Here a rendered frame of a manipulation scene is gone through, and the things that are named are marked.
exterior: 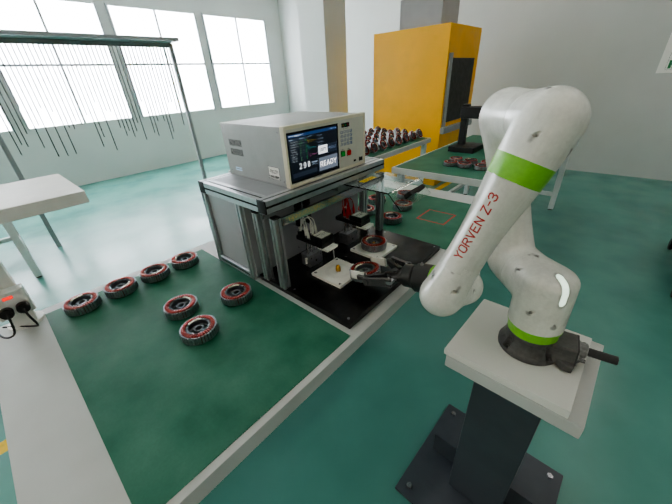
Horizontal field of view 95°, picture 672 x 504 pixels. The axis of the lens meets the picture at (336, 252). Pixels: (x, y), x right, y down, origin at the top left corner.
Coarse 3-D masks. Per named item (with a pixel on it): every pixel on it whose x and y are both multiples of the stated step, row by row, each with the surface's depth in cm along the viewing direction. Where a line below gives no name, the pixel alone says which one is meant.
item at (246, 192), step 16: (368, 160) 139; (224, 176) 128; (240, 176) 127; (336, 176) 120; (352, 176) 128; (208, 192) 121; (224, 192) 113; (240, 192) 108; (256, 192) 107; (272, 192) 106; (288, 192) 105; (304, 192) 110; (320, 192) 116; (256, 208) 102; (272, 208) 101
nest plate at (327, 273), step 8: (328, 264) 126; (336, 264) 126; (344, 264) 126; (352, 264) 126; (312, 272) 122; (320, 272) 122; (328, 272) 121; (336, 272) 121; (344, 272) 121; (328, 280) 116; (336, 280) 116; (344, 280) 116
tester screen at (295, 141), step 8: (328, 128) 113; (288, 136) 101; (296, 136) 103; (304, 136) 106; (312, 136) 108; (320, 136) 111; (328, 136) 114; (336, 136) 118; (288, 144) 102; (296, 144) 104; (304, 144) 107; (312, 144) 110; (320, 144) 112; (296, 152) 105; (304, 152) 108; (312, 152) 111; (328, 152) 117; (336, 152) 120; (296, 160) 106; (304, 160) 109; (312, 160) 112; (296, 168) 107; (304, 176) 111
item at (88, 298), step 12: (192, 252) 141; (156, 264) 133; (180, 264) 133; (192, 264) 136; (144, 276) 125; (156, 276) 126; (108, 288) 118; (120, 288) 118; (132, 288) 121; (72, 300) 113; (84, 300) 114; (96, 300) 113; (72, 312) 109; (84, 312) 110
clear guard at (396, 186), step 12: (360, 180) 130; (372, 180) 129; (384, 180) 128; (396, 180) 128; (408, 180) 127; (420, 180) 129; (384, 192) 115; (396, 192) 117; (420, 192) 125; (396, 204) 114; (408, 204) 118
